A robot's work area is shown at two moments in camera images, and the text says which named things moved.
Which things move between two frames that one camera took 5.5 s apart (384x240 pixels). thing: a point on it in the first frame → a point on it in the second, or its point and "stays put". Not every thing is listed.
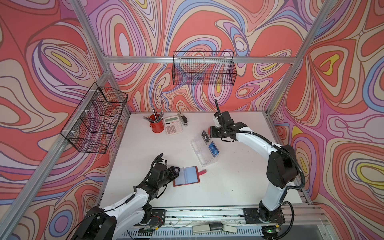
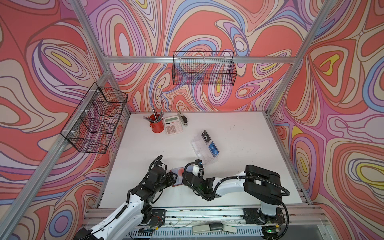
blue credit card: x=213 y=148 stays put
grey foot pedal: x=212 y=227 stays put
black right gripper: x=213 y=132 → x=185 y=173
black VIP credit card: x=205 y=136 stays put
